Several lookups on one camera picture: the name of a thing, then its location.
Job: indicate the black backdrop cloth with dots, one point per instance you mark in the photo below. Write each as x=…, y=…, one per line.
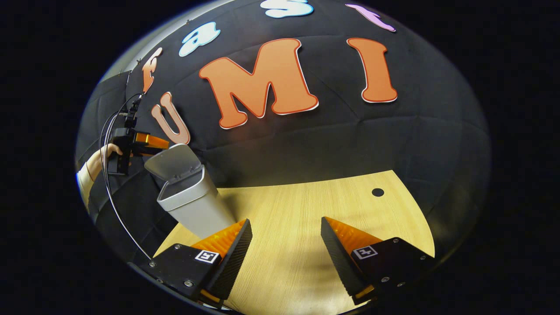
x=350, y=144

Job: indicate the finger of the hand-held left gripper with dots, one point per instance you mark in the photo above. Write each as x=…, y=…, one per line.
x=151, y=142

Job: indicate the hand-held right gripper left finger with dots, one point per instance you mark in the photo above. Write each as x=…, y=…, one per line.
x=232, y=262

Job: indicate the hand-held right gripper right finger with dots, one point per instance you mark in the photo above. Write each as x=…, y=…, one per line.
x=339, y=262

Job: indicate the black round desk grommet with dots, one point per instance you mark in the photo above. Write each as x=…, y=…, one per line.
x=377, y=192

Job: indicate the wooden desktop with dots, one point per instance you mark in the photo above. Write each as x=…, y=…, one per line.
x=297, y=218

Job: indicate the white desktop garbage bin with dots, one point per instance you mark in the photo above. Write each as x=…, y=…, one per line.
x=197, y=205

